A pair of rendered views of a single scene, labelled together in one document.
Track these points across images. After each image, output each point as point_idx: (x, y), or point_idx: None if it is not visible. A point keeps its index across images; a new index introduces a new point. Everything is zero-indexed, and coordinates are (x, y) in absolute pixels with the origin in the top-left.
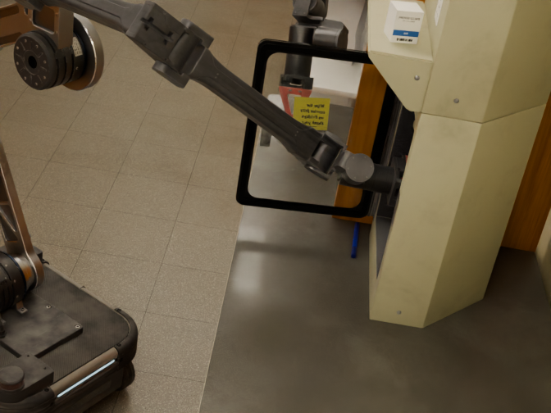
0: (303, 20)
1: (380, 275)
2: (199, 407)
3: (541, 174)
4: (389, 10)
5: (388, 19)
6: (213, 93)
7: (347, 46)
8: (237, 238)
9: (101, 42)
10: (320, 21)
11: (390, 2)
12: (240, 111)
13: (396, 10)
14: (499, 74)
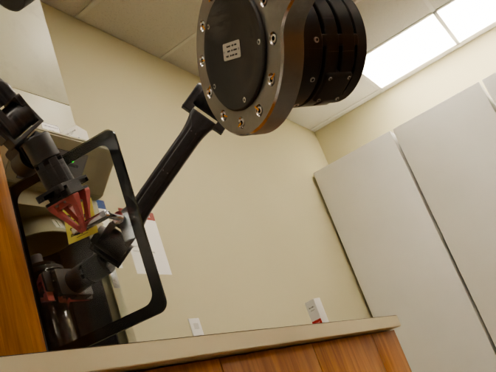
0: (32, 131)
1: (133, 331)
2: (310, 324)
3: None
4: (79, 131)
5: (81, 136)
6: (193, 150)
7: (13, 171)
8: (187, 336)
9: (197, 60)
10: (26, 137)
11: (77, 126)
12: (177, 173)
13: (85, 131)
14: None
